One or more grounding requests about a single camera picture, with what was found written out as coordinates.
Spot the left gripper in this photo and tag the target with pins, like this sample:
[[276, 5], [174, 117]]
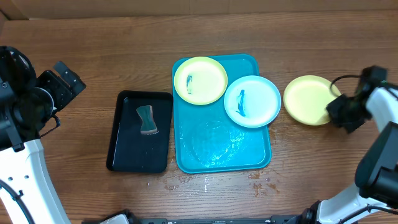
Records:
[[66, 94]]

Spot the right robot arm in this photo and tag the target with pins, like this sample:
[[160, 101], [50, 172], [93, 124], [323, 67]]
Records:
[[375, 182]]

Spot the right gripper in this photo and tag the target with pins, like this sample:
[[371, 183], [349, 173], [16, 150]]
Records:
[[332, 112]]

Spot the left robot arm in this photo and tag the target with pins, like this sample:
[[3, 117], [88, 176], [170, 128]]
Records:
[[28, 102]]

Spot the yellow-rimmed plate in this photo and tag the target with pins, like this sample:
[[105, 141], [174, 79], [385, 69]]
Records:
[[200, 80], [305, 99]]

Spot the black plastic tray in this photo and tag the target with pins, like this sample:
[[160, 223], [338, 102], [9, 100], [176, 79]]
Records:
[[131, 151]]

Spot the light blue plate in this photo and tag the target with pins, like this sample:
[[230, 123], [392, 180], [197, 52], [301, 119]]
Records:
[[252, 101]]

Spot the teal plastic tray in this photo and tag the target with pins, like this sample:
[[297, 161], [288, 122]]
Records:
[[207, 140]]

